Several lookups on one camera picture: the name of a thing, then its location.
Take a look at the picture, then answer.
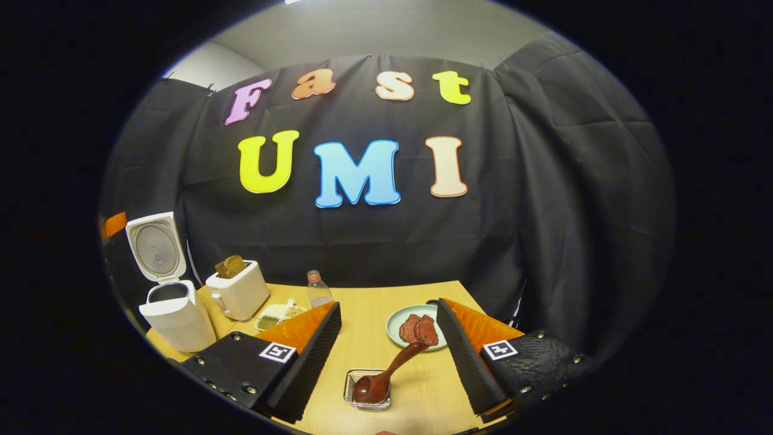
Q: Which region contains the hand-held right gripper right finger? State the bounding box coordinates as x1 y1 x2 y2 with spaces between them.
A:
436 298 598 424

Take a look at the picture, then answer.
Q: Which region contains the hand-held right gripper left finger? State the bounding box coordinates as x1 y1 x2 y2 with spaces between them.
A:
181 301 342 425

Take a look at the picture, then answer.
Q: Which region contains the clear wire chopstick holder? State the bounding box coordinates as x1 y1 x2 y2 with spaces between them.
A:
344 369 393 411

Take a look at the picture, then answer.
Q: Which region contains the dark wooden spoon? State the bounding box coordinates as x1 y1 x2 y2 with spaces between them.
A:
353 341 430 405

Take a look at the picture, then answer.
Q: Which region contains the white rice cooker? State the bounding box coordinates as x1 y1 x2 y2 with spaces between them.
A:
126 211 217 354

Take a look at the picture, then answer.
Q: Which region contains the red meat slice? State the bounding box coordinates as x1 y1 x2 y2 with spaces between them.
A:
414 315 440 347
399 314 422 344

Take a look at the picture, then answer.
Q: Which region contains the white divided bean dish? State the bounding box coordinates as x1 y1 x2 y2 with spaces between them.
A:
254 300 309 332

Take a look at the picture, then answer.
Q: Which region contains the clear plastic bottle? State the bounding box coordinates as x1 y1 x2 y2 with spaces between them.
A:
307 270 335 309

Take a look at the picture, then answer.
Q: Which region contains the pale green plate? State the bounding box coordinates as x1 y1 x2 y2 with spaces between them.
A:
386 304 448 352

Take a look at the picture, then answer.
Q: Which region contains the white toaster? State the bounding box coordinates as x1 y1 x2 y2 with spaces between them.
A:
205 260 271 322

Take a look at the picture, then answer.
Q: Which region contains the black backdrop cloth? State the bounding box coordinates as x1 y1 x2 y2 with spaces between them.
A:
101 33 676 363

